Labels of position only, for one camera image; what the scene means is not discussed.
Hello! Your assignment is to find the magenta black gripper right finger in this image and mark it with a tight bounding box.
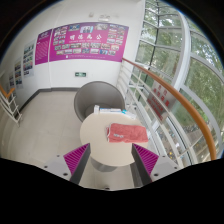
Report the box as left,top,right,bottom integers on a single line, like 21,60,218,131
131,144,159,185

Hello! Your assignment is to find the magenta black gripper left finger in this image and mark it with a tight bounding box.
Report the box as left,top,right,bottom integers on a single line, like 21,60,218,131
64,144,90,184

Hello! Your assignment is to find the red towel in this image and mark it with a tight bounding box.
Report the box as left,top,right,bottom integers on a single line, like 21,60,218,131
106,123,148,143

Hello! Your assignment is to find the round white table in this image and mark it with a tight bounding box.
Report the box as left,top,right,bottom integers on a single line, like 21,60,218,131
80,113,148,167

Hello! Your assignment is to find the white box on table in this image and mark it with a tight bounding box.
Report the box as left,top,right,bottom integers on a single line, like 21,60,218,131
93,105,137,119

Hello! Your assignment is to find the red white warning sign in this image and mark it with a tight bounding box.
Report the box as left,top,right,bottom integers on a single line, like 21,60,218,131
147,82,176,122

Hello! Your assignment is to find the grey tub chair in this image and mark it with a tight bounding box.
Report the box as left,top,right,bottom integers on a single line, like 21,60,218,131
74,81,125,122

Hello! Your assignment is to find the orange handrail with white railing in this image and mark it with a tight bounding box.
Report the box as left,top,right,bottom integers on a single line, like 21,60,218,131
117,58,217,164

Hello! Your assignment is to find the green exit sign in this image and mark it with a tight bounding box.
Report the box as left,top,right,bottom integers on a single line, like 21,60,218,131
75,72,87,77

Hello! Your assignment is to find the left white stair railing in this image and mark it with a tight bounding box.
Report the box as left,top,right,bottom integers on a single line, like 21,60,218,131
0,85,22,125

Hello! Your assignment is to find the photo panel on wall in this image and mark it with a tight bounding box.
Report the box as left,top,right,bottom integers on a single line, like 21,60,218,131
23,41,35,77
14,58,23,89

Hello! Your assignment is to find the small magenta wall poster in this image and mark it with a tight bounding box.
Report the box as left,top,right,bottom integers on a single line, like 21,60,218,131
35,29,52,65

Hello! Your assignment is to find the large magenta wall poster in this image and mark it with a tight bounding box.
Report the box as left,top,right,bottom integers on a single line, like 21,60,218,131
49,22,129,62

